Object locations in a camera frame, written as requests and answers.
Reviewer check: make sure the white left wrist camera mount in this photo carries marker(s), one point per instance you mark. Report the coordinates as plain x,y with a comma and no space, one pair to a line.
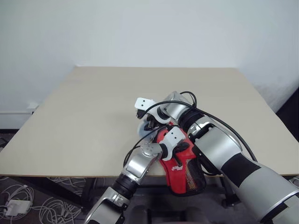
174,136

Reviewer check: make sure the black metal table frame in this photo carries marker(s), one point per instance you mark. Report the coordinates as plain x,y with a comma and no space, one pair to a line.
88,191

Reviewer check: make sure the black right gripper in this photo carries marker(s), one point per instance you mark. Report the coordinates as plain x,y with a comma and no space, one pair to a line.
152,122

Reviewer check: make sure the white wall junction box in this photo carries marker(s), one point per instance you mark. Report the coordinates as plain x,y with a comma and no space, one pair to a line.
32,105

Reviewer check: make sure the white power adapter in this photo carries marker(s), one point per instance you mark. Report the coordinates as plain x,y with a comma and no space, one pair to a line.
17,207

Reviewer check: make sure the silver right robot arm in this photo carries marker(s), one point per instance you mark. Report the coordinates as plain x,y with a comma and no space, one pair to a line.
222,149

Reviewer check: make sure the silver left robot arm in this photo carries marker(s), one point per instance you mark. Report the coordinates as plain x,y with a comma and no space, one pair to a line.
137,163

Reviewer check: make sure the pale blue white round object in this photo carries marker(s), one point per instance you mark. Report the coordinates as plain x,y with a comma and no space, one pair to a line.
142,131

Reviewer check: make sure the black table caster wheel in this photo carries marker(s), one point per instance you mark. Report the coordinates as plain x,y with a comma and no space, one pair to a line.
229,203

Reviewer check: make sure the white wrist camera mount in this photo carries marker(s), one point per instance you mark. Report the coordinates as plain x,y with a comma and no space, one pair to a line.
143,103
174,136

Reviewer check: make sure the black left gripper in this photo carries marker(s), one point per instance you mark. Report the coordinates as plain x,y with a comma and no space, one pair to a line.
182,146

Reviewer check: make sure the red black paddle case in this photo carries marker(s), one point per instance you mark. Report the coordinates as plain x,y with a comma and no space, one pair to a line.
177,179

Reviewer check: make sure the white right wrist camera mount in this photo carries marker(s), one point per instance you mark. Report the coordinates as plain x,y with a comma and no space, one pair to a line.
143,103

